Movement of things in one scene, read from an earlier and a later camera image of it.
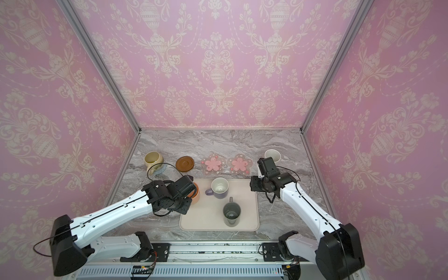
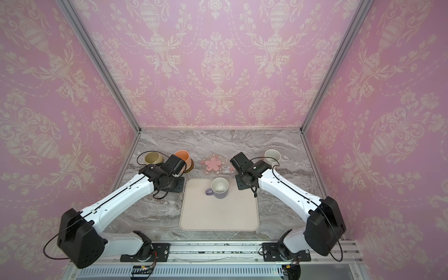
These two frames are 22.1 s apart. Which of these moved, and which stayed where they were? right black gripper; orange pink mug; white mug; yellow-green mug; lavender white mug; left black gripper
Moved: right black gripper; orange pink mug; left black gripper
Stayed: yellow-green mug; lavender white mug; white mug
